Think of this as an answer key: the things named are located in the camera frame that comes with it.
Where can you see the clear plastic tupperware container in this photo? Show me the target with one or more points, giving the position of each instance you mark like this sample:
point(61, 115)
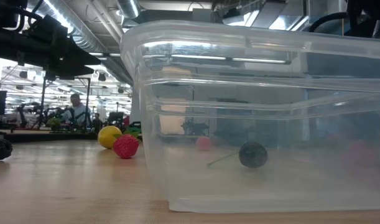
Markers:
point(270, 186)

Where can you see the green plastic background object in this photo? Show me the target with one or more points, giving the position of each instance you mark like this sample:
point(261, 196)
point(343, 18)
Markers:
point(133, 130)

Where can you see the dark berry with green stem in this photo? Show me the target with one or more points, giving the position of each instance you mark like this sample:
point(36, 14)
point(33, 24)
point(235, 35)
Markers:
point(253, 155)

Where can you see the person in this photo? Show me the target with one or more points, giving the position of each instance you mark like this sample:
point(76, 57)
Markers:
point(97, 123)
point(77, 110)

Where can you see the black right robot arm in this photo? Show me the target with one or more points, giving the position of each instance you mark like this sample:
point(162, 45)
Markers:
point(368, 15)

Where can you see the black background robot arm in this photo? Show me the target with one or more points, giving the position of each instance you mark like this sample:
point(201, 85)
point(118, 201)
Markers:
point(21, 113)

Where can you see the yellow lemon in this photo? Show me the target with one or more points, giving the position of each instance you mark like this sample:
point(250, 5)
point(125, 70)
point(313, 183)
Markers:
point(106, 137)

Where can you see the black bumpy blackberry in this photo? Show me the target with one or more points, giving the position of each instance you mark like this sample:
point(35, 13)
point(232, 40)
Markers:
point(0, 149)

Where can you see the black background stand frame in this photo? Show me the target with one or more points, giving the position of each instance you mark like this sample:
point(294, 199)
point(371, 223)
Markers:
point(88, 93)

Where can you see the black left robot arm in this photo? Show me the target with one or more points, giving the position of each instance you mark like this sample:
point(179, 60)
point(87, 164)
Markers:
point(9, 46)

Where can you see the black table frame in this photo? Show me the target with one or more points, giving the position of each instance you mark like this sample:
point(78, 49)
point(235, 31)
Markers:
point(46, 137)

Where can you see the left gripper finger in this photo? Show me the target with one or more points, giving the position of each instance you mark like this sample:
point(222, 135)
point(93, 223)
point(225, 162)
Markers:
point(82, 57)
point(77, 71)

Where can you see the pink ball fruit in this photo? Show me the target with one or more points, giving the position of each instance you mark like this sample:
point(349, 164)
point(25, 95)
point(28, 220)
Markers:
point(203, 143)

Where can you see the large red strawberry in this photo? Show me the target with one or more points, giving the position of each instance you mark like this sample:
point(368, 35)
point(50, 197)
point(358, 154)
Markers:
point(126, 147)

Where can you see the small green background plant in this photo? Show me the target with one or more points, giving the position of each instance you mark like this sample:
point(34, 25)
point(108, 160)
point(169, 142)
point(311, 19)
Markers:
point(54, 124)

